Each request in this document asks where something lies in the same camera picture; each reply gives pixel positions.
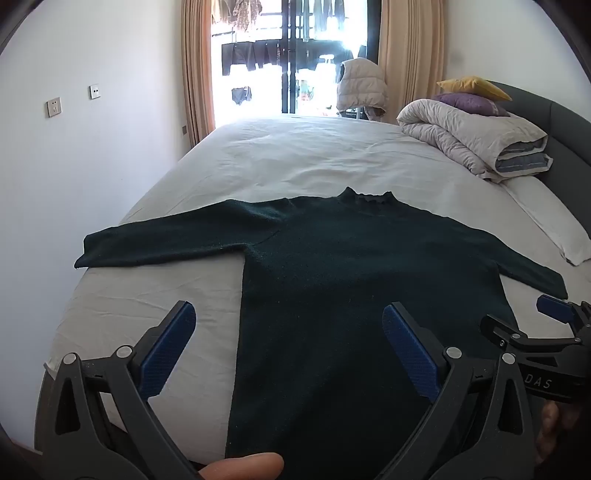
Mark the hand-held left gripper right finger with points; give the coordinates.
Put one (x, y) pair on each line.
(411, 350)

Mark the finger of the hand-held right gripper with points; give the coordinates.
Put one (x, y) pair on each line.
(496, 328)
(554, 308)

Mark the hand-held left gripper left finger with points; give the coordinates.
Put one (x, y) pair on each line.
(168, 350)

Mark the dark green sweater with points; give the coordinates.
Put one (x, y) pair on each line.
(323, 277)

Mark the person's right hand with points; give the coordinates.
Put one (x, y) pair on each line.
(551, 429)

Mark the person's left hand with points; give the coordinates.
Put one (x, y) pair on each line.
(249, 466)

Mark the white pillow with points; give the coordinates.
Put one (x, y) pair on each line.
(549, 212)

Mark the grey upholstered headboard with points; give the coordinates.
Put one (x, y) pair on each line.
(572, 134)

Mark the folded beige duvet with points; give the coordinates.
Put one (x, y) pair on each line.
(461, 134)

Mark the purple pillow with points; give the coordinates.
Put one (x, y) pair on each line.
(471, 104)

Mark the bed with white sheet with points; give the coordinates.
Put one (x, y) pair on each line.
(300, 152)

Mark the yellow pillow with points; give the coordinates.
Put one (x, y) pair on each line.
(475, 86)

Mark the hanging dark shorts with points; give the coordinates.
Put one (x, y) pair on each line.
(241, 94)

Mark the beige puffer vest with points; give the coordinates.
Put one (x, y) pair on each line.
(360, 87)

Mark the beige curtain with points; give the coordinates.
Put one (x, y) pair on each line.
(411, 46)
(196, 69)

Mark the hanging dark trousers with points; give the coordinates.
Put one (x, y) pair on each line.
(249, 57)

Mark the glass balcony door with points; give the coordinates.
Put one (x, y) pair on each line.
(293, 69)

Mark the white wall socket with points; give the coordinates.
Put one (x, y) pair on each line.
(94, 91)
(54, 107)

